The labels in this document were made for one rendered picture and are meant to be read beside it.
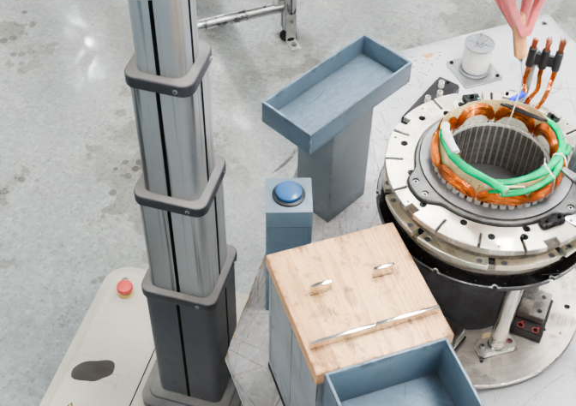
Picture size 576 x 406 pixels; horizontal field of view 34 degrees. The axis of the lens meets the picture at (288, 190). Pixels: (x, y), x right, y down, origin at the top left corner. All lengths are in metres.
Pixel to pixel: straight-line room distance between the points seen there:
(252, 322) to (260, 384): 0.12
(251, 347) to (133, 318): 0.72
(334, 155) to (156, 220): 0.32
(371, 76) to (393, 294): 0.49
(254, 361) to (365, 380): 0.33
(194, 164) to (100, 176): 1.41
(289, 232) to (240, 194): 1.38
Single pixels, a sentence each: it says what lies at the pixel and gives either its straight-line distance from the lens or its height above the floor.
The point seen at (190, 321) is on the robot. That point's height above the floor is 0.59.
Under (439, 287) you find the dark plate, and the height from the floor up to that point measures 0.78.
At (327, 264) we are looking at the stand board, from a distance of 1.28.
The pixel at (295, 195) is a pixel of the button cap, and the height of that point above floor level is 1.04.
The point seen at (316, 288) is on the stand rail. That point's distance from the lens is 1.24.
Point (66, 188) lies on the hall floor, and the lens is 2.87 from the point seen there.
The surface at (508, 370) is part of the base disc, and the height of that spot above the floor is 0.80.
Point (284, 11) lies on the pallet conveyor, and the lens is 3.23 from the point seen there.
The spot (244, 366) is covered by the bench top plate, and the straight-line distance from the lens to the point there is 1.52.
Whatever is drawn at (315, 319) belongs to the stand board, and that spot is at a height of 1.07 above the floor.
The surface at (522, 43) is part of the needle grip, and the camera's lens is 1.25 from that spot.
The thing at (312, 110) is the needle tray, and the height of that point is 1.03.
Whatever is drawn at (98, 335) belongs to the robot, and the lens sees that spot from 2.21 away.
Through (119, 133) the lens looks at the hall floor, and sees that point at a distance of 3.00.
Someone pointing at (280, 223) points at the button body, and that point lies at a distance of 1.40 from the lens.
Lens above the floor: 2.08
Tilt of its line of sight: 48 degrees down
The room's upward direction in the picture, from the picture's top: 1 degrees clockwise
